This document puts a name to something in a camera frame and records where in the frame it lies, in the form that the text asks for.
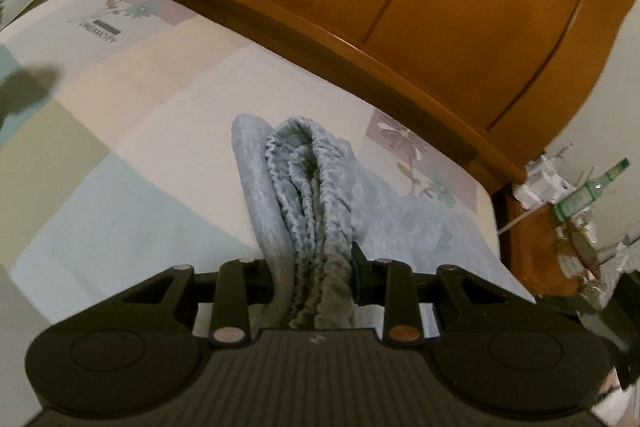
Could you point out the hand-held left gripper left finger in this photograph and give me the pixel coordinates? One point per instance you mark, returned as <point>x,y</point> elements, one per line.
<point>260,281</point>

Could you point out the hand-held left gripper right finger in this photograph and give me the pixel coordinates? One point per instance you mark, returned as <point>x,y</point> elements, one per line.
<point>356,279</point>

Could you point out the light grey sweatpants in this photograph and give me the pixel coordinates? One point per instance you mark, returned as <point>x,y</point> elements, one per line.
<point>320,207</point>

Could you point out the person's right forearm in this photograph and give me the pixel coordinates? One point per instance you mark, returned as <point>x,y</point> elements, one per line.
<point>625,409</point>

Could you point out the crumpled clear plastic wrappers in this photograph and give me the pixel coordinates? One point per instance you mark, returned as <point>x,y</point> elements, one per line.
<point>582,252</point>

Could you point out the wooden nightstand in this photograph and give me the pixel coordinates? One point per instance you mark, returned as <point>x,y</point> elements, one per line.
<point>535,247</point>

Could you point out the green glass bottle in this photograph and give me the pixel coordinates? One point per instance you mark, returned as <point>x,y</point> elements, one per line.
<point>582,197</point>

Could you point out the white charger plug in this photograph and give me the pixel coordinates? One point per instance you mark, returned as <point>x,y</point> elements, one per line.
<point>539,181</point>

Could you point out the wooden headboard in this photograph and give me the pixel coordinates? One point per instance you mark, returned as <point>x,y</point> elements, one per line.
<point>400,7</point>

